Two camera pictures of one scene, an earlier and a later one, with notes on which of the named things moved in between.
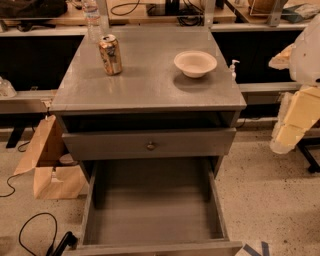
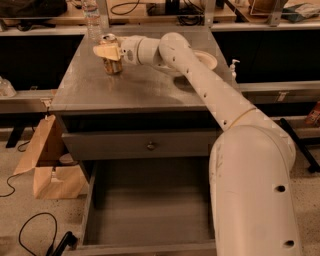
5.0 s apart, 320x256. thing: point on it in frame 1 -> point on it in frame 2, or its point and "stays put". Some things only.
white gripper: (307, 58) -> (128, 50)
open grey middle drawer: (158, 207) stays put
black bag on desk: (33, 8) stays put
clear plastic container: (6, 89) stays put
